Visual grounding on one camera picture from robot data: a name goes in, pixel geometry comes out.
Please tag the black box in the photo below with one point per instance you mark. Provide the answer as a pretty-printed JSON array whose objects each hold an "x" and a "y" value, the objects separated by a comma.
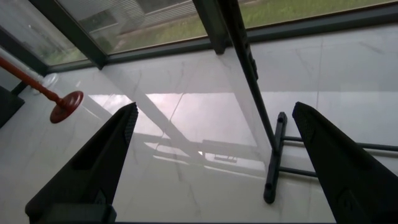
[{"x": 7, "y": 105}]

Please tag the black clothes rack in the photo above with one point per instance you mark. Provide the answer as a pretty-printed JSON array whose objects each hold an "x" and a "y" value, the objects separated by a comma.
[{"x": 244, "y": 46}]

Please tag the window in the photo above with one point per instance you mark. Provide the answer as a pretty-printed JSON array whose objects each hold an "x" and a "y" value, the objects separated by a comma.
[{"x": 71, "y": 31}]

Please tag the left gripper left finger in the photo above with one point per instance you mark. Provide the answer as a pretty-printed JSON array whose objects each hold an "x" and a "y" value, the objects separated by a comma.
[{"x": 93, "y": 174}]

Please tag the red wooden disc stand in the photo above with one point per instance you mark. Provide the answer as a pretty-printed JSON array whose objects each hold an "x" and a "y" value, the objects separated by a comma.
[{"x": 66, "y": 107}]

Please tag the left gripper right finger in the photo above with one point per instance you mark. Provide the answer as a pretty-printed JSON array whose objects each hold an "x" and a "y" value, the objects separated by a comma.
[{"x": 335, "y": 161}]

